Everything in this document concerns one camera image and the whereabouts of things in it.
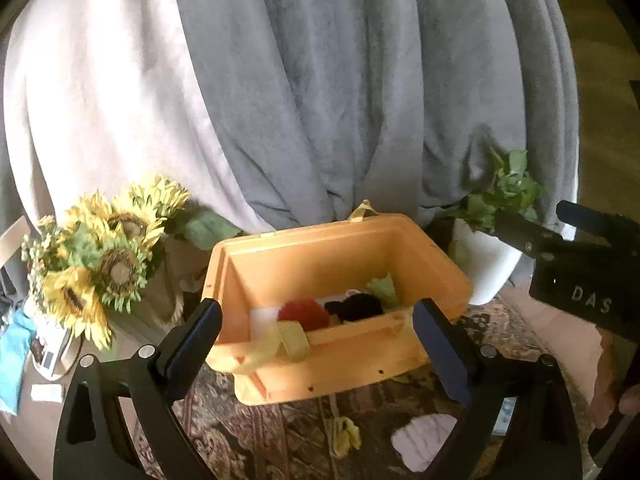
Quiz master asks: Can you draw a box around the blue cloth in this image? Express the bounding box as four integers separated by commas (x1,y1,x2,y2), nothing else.
0,309,36,416

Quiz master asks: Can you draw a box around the grey flower vase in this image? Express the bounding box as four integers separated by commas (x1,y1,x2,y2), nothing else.
108,237,212,342

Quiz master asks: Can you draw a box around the wooden chair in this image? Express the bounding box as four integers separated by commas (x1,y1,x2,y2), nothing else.
0,216,30,268

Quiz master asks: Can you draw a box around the blue cartoon tissue pack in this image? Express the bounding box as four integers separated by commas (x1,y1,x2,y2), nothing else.
491,396,516,437

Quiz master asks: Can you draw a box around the green felt leaf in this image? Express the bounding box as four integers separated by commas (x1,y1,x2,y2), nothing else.
364,273,400,310

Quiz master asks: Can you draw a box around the grey curtain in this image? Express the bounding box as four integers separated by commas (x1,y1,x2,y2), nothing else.
177,0,579,233

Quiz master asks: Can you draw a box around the person's right hand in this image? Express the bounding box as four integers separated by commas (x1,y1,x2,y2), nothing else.
589,327,639,429

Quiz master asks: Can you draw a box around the white ribbed plant pot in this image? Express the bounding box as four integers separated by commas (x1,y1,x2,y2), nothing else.
448,219,522,306

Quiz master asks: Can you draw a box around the beige curtain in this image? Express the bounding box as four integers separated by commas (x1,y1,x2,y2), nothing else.
3,0,268,234

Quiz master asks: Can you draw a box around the black pompom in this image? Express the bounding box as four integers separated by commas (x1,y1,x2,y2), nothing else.
324,292,384,323

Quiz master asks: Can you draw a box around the sunflower bouquet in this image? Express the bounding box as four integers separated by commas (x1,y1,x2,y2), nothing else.
22,174,243,350

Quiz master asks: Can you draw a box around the white fluffy soft toy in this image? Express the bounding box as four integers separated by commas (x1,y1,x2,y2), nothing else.
390,414,457,472

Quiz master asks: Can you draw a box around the orange plastic storage crate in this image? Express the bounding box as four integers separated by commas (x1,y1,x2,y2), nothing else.
203,214,472,405

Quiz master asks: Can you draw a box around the green potted plant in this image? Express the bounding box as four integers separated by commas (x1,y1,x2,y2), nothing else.
445,148,544,235

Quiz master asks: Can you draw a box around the patterned round rug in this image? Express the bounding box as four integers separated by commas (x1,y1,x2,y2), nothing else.
134,294,597,480

